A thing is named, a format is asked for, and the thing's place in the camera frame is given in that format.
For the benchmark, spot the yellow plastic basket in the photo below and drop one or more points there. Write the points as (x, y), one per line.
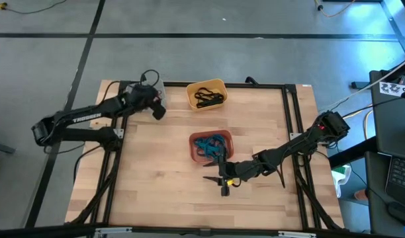
(191, 99)

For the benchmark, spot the teal rubber band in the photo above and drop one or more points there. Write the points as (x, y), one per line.
(210, 147)

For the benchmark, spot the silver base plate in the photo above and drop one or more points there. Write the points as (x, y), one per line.
(294, 135)
(119, 133)

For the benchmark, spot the black desk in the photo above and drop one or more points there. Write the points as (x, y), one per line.
(394, 132)

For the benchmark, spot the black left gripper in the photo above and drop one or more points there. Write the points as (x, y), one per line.
(144, 97)

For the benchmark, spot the black overhead beam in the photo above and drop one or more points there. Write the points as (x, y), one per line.
(40, 232)

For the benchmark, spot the grey metal bar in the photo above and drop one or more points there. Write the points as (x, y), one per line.
(2, 147)

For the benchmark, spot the orange plastic basket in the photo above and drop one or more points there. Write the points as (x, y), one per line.
(192, 142)

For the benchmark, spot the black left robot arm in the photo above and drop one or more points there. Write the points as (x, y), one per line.
(86, 117)

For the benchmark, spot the black laptop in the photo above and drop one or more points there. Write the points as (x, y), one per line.
(402, 175)

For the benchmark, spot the black computer mouse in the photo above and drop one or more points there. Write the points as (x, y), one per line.
(401, 213)

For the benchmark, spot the black desk strut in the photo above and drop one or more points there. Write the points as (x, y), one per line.
(351, 153)

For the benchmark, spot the grey plastic basket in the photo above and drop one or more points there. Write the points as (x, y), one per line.
(162, 87)

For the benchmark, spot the black metal stand leg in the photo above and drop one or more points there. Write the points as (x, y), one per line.
(396, 26)

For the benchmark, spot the yellow tag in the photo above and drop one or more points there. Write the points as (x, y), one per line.
(230, 182)

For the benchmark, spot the black aluminium table frame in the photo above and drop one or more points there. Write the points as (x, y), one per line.
(255, 85)

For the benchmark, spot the black clamp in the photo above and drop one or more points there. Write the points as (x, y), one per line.
(250, 79)

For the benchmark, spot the person's foot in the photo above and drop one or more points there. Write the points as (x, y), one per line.
(360, 195)

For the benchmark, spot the white and green object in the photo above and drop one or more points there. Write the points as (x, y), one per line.
(341, 180)

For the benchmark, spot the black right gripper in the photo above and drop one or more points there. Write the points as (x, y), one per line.
(239, 170)

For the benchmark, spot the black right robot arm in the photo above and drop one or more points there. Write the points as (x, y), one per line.
(288, 148)

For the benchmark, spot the wide blue rubber band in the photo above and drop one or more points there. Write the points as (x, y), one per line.
(206, 153)

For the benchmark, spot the silver bracket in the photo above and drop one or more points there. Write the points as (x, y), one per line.
(296, 234)
(113, 230)

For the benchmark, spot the white printed paper tag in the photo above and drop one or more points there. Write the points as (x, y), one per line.
(392, 89)

